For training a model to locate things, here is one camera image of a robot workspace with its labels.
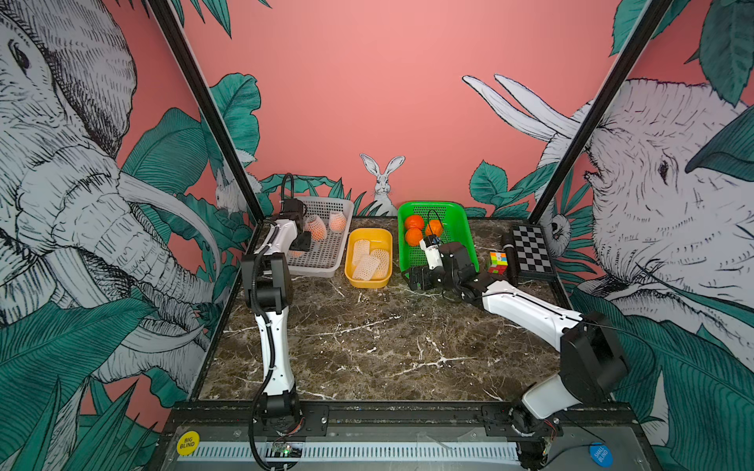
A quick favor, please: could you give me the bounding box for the blue round sticker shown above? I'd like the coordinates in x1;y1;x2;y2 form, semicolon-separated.
588;443;614;468

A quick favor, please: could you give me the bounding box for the black white folding chessboard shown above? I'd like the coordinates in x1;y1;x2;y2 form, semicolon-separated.
512;225;557;281

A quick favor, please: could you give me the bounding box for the yellow round sticker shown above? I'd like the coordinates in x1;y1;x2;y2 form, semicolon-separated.
176;431;200;456

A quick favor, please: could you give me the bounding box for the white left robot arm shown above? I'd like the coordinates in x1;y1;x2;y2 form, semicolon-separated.
241;217;302;429

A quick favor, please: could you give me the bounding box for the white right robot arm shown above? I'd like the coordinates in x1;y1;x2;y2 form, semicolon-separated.
419;237;630;437

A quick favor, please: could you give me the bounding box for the white slotted front rail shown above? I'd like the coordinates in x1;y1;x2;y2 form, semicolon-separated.
176;440;520;465

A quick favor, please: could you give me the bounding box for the black frame post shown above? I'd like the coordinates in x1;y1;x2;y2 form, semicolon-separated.
147;0;265;222
528;0;673;224

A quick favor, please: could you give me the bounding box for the white plastic perforated basket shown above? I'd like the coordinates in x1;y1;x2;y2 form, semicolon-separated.
262;196;353;278

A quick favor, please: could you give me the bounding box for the yellow plastic tub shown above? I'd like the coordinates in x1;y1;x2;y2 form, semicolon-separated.
344;228;394;288

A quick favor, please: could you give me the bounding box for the green plastic perforated basket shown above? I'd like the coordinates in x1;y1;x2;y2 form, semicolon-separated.
398;201;479;284

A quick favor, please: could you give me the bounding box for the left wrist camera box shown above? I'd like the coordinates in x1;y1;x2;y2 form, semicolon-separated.
279;198;307;222

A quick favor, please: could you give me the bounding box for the colourful rubiks cube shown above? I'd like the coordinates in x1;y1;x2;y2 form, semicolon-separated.
488;251;509;276

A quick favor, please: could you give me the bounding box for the black frame post right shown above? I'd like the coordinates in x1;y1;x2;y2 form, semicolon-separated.
528;0;673;224

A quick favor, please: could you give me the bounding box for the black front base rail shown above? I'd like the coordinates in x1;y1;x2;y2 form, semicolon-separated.
162;400;638;441

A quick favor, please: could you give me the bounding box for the black cylindrical microphone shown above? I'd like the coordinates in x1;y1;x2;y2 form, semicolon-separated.
501;232;520;287

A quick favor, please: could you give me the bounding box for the black frame post left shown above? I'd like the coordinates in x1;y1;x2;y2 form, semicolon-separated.
147;0;265;222

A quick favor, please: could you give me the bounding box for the white foam net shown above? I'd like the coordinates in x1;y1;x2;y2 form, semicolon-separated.
353;254;381;281
351;239;371;266
370;248;392;280

